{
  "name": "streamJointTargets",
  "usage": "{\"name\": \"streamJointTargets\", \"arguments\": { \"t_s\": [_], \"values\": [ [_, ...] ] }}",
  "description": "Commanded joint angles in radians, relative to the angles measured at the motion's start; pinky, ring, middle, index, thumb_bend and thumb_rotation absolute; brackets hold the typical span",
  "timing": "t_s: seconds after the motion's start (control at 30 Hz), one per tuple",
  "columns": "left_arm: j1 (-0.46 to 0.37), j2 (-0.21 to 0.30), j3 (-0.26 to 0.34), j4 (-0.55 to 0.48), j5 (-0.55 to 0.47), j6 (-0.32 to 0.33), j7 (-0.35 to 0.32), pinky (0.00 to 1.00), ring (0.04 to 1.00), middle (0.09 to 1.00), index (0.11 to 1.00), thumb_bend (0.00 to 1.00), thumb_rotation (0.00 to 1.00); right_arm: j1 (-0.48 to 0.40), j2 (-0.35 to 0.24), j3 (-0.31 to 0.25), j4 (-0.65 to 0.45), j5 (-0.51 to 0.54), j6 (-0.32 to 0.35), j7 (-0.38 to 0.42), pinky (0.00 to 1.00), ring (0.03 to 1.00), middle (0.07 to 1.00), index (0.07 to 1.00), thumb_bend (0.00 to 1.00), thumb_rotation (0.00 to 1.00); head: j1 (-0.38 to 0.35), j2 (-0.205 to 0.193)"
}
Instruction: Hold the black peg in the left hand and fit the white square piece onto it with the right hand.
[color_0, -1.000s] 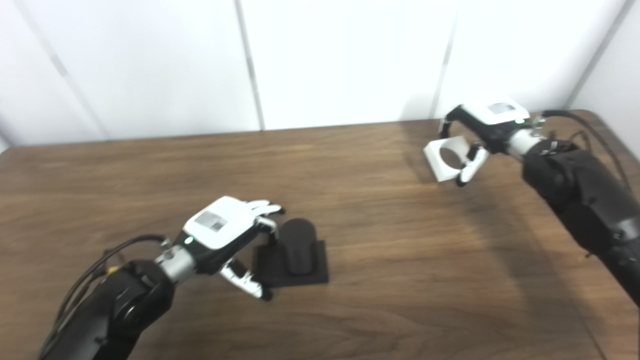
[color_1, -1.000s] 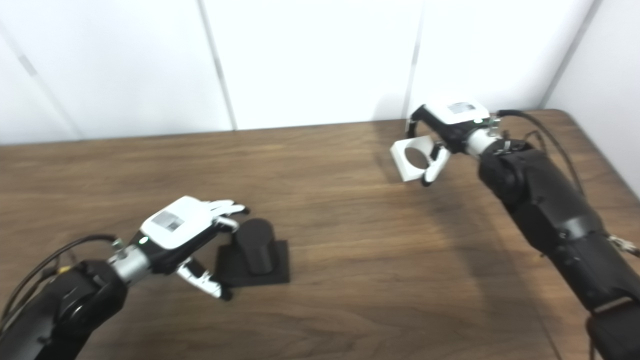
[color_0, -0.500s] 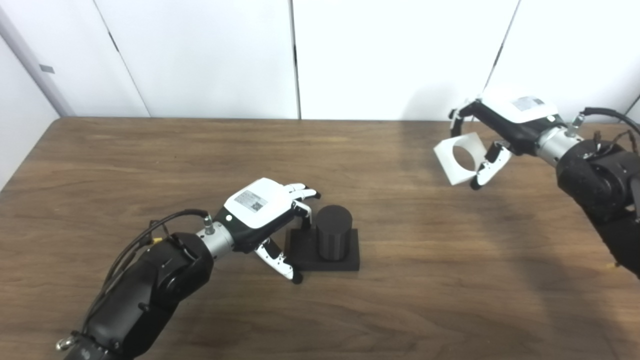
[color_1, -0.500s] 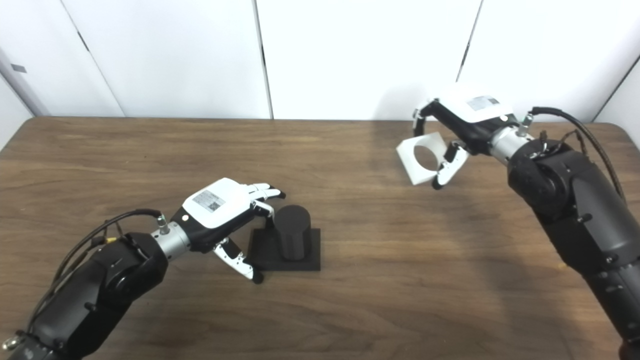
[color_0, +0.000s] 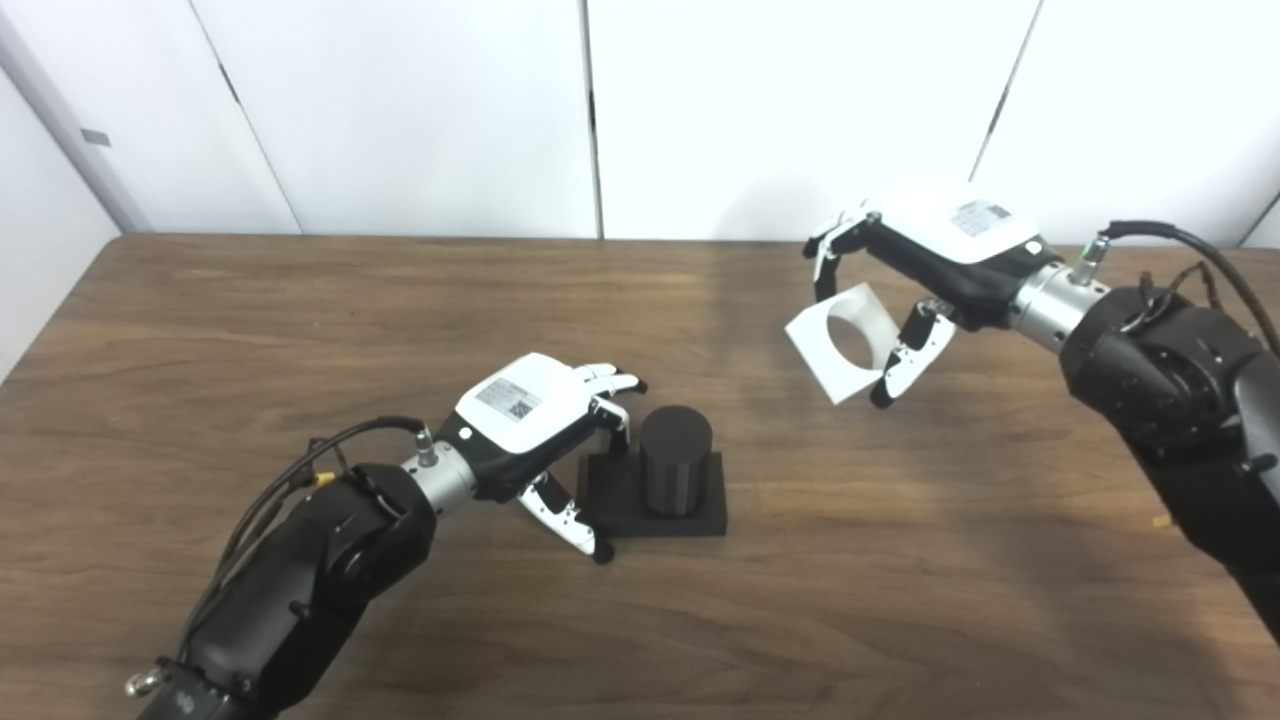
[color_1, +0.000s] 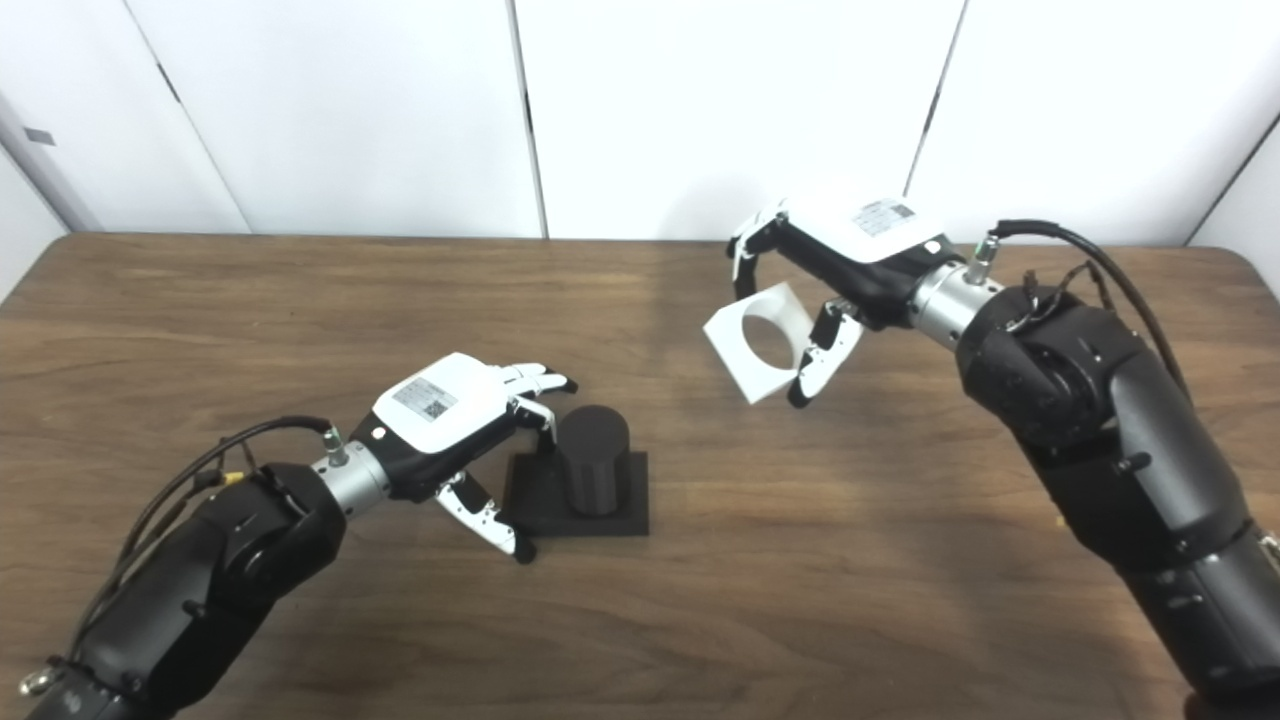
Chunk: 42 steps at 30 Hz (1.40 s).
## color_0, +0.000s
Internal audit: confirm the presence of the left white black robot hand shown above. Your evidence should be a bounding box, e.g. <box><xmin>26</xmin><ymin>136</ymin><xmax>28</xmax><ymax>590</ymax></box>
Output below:
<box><xmin>435</xmin><ymin>352</ymin><xmax>649</xmax><ymax>566</ymax></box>

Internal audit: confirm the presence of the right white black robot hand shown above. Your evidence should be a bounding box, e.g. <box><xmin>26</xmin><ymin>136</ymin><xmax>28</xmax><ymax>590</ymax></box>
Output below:
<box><xmin>803</xmin><ymin>190</ymin><xmax>1061</xmax><ymax>409</ymax></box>

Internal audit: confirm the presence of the white square piece with hole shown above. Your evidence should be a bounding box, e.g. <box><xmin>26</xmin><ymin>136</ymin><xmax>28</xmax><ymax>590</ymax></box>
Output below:
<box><xmin>785</xmin><ymin>282</ymin><xmax>906</xmax><ymax>406</ymax></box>

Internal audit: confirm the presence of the black peg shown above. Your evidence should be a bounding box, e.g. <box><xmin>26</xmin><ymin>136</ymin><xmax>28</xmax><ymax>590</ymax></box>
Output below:
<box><xmin>577</xmin><ymin>405</ymin><xmax>728</xmax><ymax>538</ymax></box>

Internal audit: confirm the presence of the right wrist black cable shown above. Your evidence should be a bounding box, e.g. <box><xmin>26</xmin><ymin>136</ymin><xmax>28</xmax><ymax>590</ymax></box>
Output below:
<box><xmin>1070</xmin><ymin>220</ymin><xmax>1280</xmax><ymax>356</ymax></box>

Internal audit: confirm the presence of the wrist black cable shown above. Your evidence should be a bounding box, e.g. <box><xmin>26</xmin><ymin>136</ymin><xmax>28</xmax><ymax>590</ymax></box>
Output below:
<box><xmin>1070</xmin><ymin>220</ymin><xmax>1280</xmax><ymax>356</ymax></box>
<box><xmin>180</xmin><ymin>415</ymin><xmax>441</xmax><ymax>641</ymax></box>

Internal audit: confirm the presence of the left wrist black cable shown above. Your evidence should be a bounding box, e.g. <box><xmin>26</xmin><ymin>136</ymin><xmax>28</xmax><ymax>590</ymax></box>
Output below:
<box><xmin>180</xmin><ymin>415</ymin><xmax>441</xmax><ymax>641</ymax></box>

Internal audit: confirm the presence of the gray wall corner post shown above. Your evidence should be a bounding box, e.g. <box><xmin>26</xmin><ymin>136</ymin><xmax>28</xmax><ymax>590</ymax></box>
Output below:
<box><xmin>0</xmin><ymin>0</ymin><xmax>153</xmax><ymax>236</ymax></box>

